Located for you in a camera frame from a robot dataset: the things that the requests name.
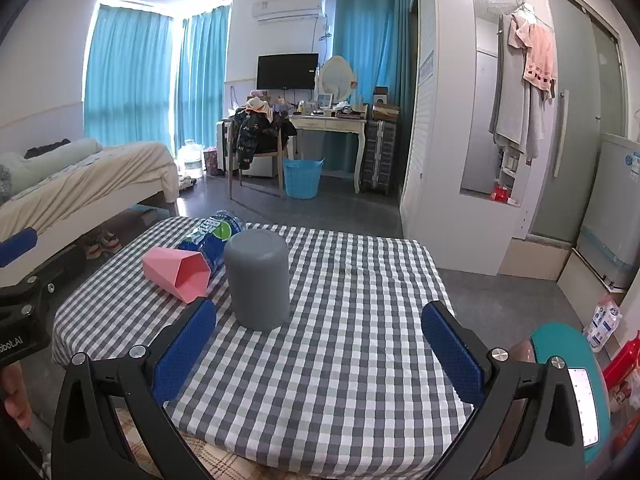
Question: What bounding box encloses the narrow blue curtain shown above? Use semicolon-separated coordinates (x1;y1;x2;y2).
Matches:
175;6;232;153

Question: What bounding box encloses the pair of sneakers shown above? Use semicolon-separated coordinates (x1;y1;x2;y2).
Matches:
80;230;122;260

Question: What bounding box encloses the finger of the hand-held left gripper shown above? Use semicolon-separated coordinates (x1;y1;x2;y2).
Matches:
0;227;86;306

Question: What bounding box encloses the grey hanging towel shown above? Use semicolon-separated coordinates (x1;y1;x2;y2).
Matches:
489;12;549;159

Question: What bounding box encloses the blue plastic bottle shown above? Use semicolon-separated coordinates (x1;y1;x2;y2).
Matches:
177;210;246;273

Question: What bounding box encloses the tall teal curtain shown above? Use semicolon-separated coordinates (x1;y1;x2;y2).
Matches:
332;0;416;111

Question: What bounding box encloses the wide blue curtain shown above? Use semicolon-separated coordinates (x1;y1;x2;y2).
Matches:
82;4;174;153

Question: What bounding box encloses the wooden chair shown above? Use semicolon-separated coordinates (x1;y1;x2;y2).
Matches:
227;115;296;199

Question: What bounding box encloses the pink hanging towel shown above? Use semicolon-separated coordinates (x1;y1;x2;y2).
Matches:
522;22;557;101

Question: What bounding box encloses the dark ribbed suitcase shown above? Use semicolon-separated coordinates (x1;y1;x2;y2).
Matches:
361;120;399;194

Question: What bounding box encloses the person's left hand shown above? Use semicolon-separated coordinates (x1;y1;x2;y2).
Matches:
0;362;34;431

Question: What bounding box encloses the clear water jug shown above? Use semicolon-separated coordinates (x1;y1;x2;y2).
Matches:
182;140;205;179

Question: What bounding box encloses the black television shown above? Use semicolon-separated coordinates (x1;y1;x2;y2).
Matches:
257;53;320;90

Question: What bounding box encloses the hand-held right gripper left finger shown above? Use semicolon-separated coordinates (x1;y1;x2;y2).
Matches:
51;297;218;480

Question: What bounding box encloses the oval white mirror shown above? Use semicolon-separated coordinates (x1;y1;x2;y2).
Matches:
319;56;354;103

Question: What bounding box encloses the pale green bolster pillow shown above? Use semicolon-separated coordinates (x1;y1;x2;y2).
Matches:
0;138;103;196

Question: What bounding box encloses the plaid blanket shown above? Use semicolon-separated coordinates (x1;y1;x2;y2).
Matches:
116;404;273;480

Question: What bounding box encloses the grey checkered tablecloth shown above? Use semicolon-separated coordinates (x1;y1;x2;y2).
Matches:
52;217;476;461

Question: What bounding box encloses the white air conditioner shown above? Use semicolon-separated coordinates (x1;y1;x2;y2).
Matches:
251;0;325;23

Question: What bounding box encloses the grey cup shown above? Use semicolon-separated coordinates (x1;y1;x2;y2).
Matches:
223;230;292;332

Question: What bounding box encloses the bed with beige sheet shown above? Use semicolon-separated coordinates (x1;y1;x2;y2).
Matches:
0;140;181;261

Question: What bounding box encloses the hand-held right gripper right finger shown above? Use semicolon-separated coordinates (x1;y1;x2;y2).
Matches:
421;301;587;480

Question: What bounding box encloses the teal stool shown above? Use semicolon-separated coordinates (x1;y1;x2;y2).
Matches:
529;323;614;461

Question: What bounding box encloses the pink hexagonal cup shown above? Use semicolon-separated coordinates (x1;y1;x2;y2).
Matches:
141;246;213;305

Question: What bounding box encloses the red plastic bag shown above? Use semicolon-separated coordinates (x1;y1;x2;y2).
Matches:
602;332;640;392

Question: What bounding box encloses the lit white phone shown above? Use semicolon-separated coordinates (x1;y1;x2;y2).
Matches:
567;367;600;449

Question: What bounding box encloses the frosted glass door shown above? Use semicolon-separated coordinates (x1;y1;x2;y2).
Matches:
529;0;627;247

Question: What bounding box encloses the pile of clothes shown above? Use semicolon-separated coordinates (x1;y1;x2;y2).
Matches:
232;94;299;171

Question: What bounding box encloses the white wardrobe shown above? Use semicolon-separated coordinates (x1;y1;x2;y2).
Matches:
399;0;546;277

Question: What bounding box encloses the white dressing table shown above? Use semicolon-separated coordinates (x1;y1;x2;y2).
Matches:
289;112;369;195

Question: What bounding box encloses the blue laundry basket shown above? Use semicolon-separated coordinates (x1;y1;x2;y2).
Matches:
283;158;325;199

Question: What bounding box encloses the white printed packet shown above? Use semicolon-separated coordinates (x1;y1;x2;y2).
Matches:
583;294;624;354

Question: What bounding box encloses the pink patterned bin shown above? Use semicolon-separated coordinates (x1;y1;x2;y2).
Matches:
202;147;226;177

